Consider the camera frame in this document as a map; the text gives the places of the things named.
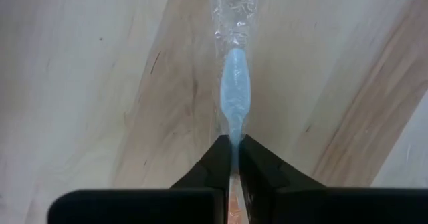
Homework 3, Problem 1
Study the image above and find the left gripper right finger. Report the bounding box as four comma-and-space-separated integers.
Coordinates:
238, 134, 428, 224

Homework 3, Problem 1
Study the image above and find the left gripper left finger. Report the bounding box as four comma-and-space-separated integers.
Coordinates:
47, 134, 232, 224

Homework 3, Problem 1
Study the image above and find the bundle of packaged toothbrushes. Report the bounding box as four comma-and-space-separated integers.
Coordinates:
209, 0, 265, 171

